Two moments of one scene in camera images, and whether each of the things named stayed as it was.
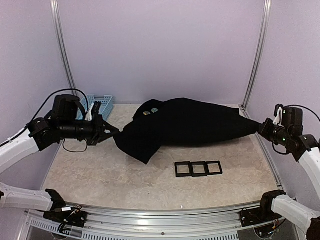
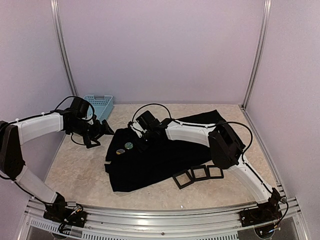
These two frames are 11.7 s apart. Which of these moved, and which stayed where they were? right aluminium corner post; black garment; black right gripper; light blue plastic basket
Moved: black garment; black right gripper
Stayed: light blue plastic basket; right aluminium corner post
